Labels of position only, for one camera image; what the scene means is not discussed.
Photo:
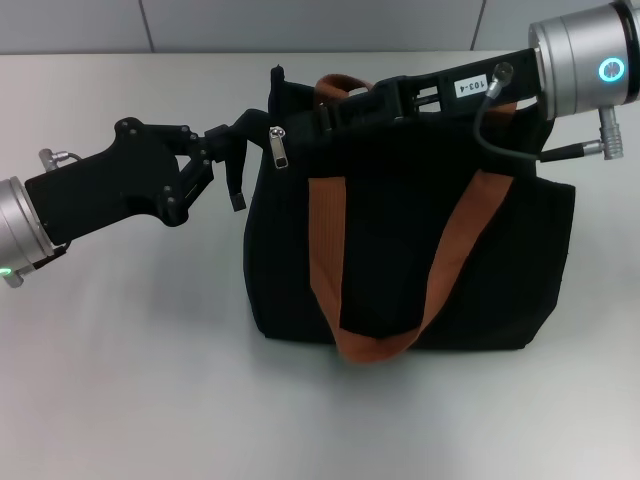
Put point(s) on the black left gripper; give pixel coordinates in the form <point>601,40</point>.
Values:
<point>110,185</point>

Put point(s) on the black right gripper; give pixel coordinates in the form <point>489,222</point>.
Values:
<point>515,75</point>

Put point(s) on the silver zipper pull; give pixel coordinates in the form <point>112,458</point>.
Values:
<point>280,150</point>

